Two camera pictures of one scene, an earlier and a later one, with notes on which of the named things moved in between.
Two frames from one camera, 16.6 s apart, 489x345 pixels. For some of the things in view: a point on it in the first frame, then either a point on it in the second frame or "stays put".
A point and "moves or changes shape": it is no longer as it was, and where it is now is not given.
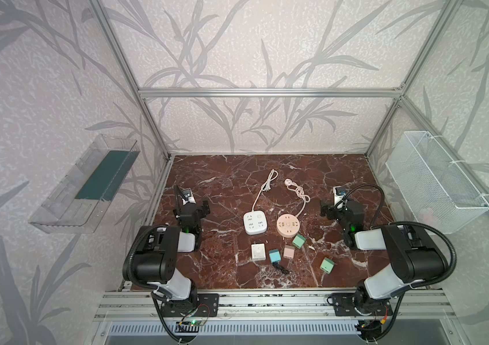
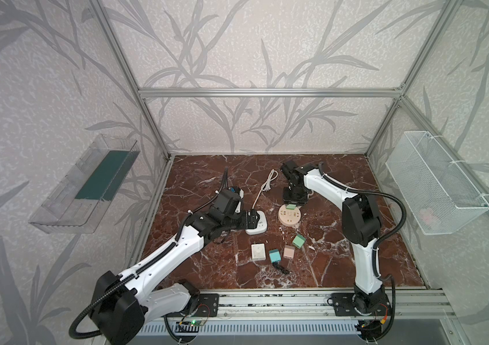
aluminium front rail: [139, 305] stays put
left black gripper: [188, 208] to [248, 220]
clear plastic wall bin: [77, 204] stays put
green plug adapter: [298, 241] stays put
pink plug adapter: [288, 251] stays put
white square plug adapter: [258, 251] stays put
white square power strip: [254, 222] stays put
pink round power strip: [288, 225] moves or changes shape
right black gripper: [336, 210] to [295, 194]
